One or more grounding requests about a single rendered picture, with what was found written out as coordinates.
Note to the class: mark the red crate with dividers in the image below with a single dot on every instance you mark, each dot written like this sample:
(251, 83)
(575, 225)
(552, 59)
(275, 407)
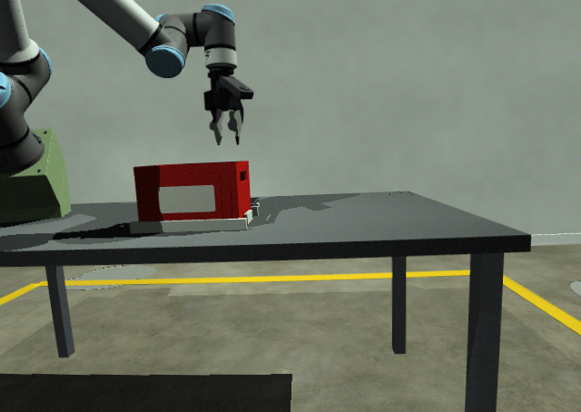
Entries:
(193, 191)

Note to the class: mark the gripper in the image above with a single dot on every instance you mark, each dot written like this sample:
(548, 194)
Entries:
(221, 101)

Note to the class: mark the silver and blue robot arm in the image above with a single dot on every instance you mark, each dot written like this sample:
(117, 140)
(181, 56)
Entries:
(25, 68)

